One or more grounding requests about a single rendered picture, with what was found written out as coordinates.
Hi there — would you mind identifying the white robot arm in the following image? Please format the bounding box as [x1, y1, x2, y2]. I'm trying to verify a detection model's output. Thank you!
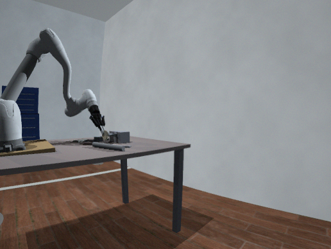
[0, 28, 99, 153]

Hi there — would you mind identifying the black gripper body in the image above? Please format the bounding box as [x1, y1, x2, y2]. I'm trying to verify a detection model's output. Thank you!
[89, 106, 101, 119]

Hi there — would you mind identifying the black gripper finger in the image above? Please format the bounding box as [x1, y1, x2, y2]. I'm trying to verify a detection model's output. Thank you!
[98, 114, 105, 130]
[90, 114, 104, 135]

